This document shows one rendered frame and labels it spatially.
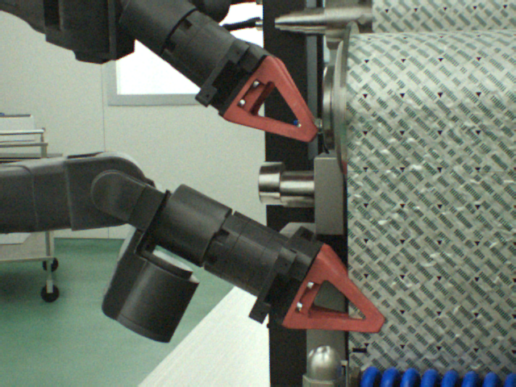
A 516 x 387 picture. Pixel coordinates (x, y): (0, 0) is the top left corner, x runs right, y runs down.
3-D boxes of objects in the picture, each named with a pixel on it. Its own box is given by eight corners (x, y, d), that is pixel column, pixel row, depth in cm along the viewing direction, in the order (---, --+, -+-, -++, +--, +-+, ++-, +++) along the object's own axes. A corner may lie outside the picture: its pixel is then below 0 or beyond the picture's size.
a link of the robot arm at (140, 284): (101, 163, 74) (103, 156, 82) (36, 293, 74) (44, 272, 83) (237, 229, 76) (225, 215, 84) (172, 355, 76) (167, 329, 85)
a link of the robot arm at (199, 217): (164, 176, 78) (179, 179, 83) (127, 251, 78) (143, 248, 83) (239, 214, 77) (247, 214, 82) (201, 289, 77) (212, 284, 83)
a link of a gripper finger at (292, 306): (360, 369, 76) (258, 314, 77) (368, 343, 83) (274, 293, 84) (399, 297, 75) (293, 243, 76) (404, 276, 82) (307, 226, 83)
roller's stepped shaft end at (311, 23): (278, 37, 109) (277, 9, 109) (330, 35, 108) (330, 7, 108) (273, 36, 106) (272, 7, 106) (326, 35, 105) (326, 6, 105)
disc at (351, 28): (359, 176, 91) (357, 20, 88) (364, 176, 91) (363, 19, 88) (340, 207, 76) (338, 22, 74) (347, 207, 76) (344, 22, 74)
